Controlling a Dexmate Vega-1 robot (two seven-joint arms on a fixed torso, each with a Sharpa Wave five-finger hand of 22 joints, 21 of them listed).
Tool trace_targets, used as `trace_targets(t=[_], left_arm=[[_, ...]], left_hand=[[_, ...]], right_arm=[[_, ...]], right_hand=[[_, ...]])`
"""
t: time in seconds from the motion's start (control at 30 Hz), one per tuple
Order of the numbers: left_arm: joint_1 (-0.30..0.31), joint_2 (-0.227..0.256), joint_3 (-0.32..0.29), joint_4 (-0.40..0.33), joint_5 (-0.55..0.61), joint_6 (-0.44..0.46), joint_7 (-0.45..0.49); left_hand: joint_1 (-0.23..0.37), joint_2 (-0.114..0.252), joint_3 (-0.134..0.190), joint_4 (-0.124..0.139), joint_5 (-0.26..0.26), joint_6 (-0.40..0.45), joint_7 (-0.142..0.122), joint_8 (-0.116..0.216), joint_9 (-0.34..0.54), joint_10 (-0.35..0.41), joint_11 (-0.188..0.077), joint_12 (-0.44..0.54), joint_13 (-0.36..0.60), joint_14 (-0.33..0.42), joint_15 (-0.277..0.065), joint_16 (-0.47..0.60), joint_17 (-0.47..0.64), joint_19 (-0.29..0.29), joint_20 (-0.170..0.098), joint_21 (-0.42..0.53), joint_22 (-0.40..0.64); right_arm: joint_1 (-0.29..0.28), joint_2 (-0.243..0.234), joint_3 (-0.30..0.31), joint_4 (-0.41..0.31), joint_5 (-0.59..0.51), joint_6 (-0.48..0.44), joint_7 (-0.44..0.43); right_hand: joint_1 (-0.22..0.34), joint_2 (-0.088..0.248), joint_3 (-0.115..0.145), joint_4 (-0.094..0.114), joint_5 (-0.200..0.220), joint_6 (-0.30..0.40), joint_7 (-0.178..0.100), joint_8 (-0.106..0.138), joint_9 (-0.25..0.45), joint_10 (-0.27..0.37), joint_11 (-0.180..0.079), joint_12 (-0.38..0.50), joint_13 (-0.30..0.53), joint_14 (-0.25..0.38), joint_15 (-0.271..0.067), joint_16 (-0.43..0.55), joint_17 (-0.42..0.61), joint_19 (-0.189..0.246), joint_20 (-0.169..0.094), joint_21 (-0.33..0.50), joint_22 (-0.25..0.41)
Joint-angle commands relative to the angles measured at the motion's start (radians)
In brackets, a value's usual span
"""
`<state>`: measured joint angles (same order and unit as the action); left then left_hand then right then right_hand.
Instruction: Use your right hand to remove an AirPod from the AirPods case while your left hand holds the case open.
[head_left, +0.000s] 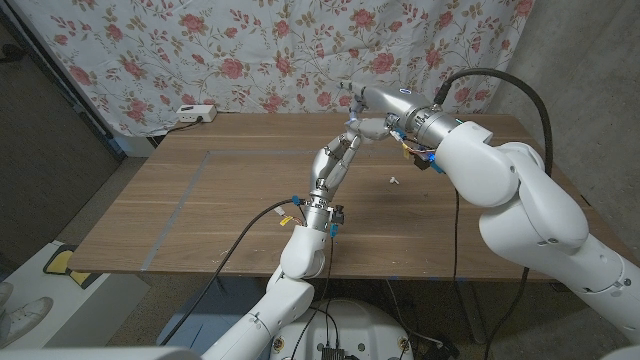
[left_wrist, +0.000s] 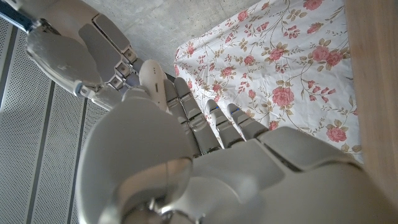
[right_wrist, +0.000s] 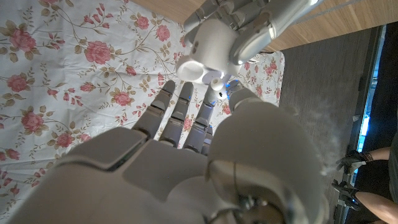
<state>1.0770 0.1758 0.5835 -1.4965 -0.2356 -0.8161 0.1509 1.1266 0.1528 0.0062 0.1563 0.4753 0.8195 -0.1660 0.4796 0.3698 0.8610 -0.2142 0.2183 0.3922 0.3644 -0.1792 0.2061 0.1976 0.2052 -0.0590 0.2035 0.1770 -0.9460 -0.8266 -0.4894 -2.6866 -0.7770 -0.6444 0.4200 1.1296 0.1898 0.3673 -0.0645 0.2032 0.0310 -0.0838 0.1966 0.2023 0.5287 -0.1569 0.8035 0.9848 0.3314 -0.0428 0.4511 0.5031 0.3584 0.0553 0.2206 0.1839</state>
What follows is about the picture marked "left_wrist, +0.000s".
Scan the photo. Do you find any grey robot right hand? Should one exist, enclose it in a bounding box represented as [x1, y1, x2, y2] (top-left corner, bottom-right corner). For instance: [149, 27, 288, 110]
[11, 0, 147, 111]

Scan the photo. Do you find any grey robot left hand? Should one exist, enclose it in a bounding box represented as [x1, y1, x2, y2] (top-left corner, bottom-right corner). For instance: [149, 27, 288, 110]
[75, 76, 398, 224]

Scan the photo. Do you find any floral backdrop cloth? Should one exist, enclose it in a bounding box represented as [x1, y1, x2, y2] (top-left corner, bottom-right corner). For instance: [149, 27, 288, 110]
[174, 0, 364, 164]

